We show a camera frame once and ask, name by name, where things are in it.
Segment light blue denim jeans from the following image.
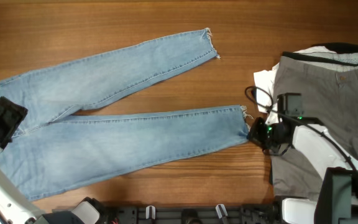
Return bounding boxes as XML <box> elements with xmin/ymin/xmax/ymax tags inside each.
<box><xmin>0</xmin><ymin>28</ymin><xmax>249</xmax><ymax>200</ymax></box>

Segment black base rail with clips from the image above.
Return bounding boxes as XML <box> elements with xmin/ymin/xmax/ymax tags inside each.
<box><xmin>103</xmin><ymin>204</ymin><xmax>283</xmax><ymax>224</ymax></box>

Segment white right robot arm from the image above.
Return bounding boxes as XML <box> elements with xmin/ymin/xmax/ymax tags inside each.
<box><xmin>248</xmin><ymin>117</ymin><xmax>358</xmax><ymax>224</ymax></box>

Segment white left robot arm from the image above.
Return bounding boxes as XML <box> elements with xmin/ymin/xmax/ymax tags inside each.
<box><xmin>0</xmin><ymin>97</ymin><xmax>119</xmax><ymax>224</ymax></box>

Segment black and grey mesh garment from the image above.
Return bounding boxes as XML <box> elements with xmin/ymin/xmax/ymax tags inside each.
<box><xmin>282</xmin><ymin>42</ymin><xmax>358</xmax><ymax>72</ymax></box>

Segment grey shorts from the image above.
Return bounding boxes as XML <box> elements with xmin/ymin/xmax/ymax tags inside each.
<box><xmin>272</xmin><ymin>57</ymin><xmax>358</xmax><ymax>200</ymax></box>

